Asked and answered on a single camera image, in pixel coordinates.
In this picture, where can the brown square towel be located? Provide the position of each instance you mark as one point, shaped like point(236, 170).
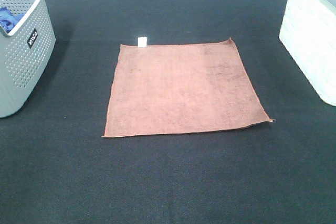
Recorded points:
point(177, 89)

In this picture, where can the grey perforated laundry basket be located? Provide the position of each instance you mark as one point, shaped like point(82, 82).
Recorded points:
point(25, 52)

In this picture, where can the white plastic basket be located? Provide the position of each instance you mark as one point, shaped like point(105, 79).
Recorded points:
point(308, 33)

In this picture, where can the blue cloth in basket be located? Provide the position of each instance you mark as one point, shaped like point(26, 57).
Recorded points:
point(8, 20)

